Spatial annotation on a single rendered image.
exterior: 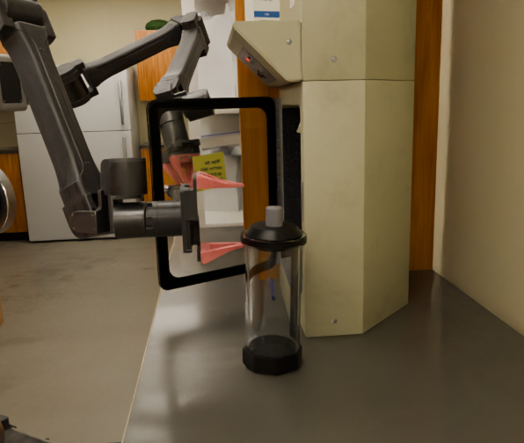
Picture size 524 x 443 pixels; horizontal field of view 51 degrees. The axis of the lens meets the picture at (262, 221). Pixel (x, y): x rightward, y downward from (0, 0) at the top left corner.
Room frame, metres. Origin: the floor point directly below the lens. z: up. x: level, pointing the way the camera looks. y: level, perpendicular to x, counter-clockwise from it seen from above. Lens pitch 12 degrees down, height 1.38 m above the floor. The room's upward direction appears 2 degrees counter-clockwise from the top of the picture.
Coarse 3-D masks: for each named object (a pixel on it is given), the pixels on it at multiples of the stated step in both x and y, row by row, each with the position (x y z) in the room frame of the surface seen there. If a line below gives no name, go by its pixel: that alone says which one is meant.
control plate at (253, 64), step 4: (244, 48) 1.06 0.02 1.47; (240, 52) 1.15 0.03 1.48; (244, 52) 1.10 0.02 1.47; (248, 52) 1.06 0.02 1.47; (240, 56) 1.22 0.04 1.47; (244, 56) 1.15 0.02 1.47; (252, 56) 1.06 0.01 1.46; (244, 60) 1.20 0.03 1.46; (252, 60) 1.10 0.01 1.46; (256, 60) 1.07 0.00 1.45; (248, 64) 1.22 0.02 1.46; (252, 64) 1.16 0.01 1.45; (256, 64) 1.11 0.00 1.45; (260, 64) 1.07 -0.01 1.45; (252, 68) 1.21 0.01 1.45; (256, 68) 1.16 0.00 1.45; (260, 68) 1.10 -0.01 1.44; (264, 68) 1.07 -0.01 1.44; (256, 72) 1.22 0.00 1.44; (260, 72) 1.16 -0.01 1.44; (268, 72) 1.07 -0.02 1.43; (268, 76) 1.12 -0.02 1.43; (272, 76) 1.07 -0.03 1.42; (264, 80) 1.23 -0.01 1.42; (268, 80) 1.16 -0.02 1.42; (272, 80) 1.12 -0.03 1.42; (276, 80) 1.07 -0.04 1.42
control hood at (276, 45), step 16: (240, 32) 0.97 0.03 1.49; (256, 32) 0.97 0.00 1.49; (272, 32) 0.97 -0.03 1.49; (288, 32) 0.97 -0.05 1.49; (240, 48) 1.12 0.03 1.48; (256, 48) 0.97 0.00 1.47; (272, 48) 0.97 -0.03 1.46; (288, 48) 0.97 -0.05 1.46; (272, 64) 0.97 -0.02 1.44; (288, 64) 0.97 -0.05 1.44; (288, 80) 0.97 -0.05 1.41
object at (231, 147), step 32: (160, 128) 1.13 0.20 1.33; (192, 128) 1.16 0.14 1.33; (224, 128) 1.21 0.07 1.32; (256, 128) 1.25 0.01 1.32; (192, 160) 1.16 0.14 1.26; (224, 160) 1.20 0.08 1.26; (256, 160) 1.25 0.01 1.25; (224, 192) 1.20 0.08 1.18; (256, 192) 1.25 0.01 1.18; (224, 224) 1.20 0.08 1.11; (192, 256) 1.15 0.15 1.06; (224, 256) 1.20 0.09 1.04
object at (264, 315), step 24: (264, 240) 0.83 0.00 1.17; (288, 240) 0.83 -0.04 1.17; (264, 264) 0.83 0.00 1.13; (288, 264) 0.83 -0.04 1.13; (264, 288) 0.83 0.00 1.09; (288, 288) 0.84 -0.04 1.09; (264, 312) 0.83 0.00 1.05; (288, 312) 0.84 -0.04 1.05; (264, 336) 0.83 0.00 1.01; (288, 336) 0.84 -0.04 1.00
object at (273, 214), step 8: (272, 208) 0.86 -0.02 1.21; (280, 208) 0.87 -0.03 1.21; (272, 216) 0.86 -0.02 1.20; (280, 216) 0.86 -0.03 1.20; (256, 224) 0.88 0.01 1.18; (264, 224) 0.88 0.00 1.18; (272, 224) 0.86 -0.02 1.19; (280, 224) 0.86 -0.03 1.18; (288, 224) 0.88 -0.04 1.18; (248, 232) 0.86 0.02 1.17; (256, 232) 0.85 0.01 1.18; (264, 232) 0.84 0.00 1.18; (272, 232) 0.84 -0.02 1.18; (280, 232) 0.84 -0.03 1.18; (288, 232) 0.84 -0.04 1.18; (296, 232) 0.85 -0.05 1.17; (272, 240) 0.83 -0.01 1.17
